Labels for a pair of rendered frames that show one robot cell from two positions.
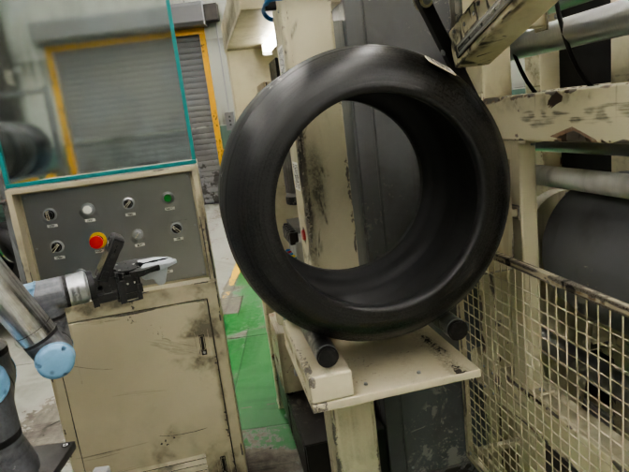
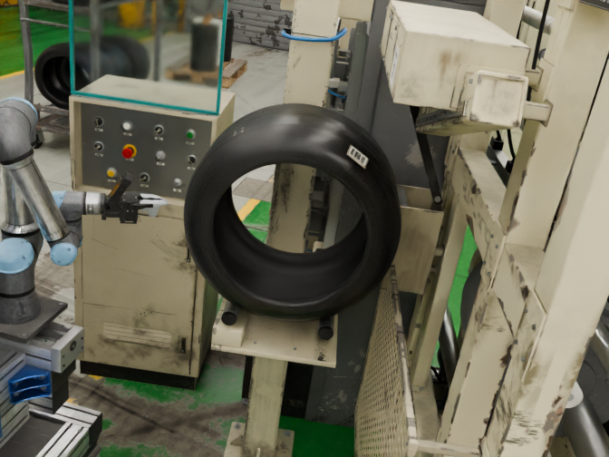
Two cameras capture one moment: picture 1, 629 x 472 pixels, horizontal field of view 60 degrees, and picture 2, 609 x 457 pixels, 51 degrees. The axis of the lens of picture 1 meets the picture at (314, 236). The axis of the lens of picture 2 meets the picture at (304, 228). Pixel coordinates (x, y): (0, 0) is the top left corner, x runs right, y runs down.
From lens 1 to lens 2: 0.87 m
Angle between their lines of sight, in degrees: 16
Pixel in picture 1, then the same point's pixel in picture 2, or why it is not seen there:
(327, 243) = (282, 226)
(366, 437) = (276, 370)
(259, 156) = (210, 183)
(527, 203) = (451, 249)
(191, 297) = not seen: hidden behind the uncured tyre
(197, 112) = not seen: outside the picture
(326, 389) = (222, 337)
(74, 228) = (114, 137)
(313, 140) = not seen: hidden behind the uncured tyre
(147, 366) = (143, 256)
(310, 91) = (255, 150)
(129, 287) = (128, 214)
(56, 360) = (63, 255)
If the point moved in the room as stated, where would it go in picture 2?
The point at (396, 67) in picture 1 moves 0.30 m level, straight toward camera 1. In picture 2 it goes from (321, 151) to (265, 186)
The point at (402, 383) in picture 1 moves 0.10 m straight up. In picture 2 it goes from (277, 352) to (281, 323)
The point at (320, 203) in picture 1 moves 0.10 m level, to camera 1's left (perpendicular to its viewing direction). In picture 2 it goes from (285, 196) to (255, 189)
